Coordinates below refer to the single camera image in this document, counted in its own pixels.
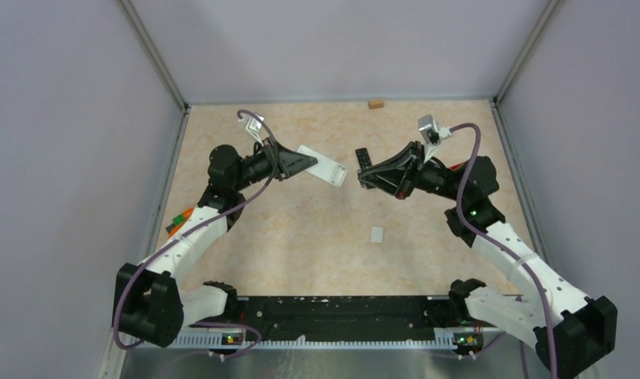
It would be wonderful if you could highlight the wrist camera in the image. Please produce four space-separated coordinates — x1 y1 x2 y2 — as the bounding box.
239 114 265 146
418 114 452 163

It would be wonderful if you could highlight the white remote control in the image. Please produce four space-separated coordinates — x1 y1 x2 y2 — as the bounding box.
296 145 348 187

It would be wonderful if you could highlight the small wooden block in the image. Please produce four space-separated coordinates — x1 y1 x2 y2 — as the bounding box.
367 99 385 110

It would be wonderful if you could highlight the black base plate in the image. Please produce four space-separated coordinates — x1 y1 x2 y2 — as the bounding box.
207 295 490 346

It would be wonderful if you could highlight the aluminium frame rail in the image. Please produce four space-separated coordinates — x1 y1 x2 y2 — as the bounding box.
110 313 588 351

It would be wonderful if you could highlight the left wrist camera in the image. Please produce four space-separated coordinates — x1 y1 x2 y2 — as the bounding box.
239 114 265 146

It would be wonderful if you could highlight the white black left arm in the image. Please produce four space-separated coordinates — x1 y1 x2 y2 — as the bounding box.
112 138 318 349

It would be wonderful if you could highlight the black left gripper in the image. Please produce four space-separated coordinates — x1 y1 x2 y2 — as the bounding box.
232 135 317 192

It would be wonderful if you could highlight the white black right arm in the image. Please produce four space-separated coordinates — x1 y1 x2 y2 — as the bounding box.
356 141 618 378

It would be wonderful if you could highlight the white battery cover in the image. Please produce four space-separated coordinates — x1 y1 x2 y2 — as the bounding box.
370 226 384 243

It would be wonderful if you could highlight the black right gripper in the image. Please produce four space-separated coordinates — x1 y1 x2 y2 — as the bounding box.
359 141 466 203

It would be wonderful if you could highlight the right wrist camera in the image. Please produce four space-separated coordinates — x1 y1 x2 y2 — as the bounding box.
418 114 452 163

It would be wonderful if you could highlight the black remote control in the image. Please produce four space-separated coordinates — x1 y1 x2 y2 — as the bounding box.
355 148 372 171

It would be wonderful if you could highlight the orange green object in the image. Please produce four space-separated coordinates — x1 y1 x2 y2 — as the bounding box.
165 208 194 237

